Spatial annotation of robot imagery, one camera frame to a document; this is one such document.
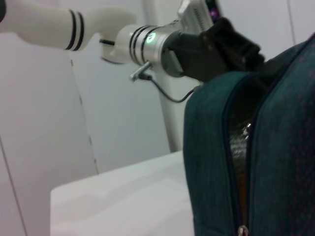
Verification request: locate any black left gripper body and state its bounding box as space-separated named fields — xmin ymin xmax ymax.
xmin=163 ymin=17 xmax=265 ymax=82

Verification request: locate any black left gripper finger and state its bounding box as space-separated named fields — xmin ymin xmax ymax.
xmin=255 ymin=61 xmax=284 ymax=86

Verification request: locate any dark teal insulated lunch bag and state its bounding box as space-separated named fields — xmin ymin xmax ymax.
xmin=183 ymin=33 xmax=315 ymax=236

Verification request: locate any white vertical column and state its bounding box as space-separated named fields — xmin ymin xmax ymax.
xmin=142 ymin=0 xmax=186 ymax=153

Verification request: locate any dark left arm cable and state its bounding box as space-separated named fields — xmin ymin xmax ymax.
xmin=140 ymin=73 xmax=201 ymax=103

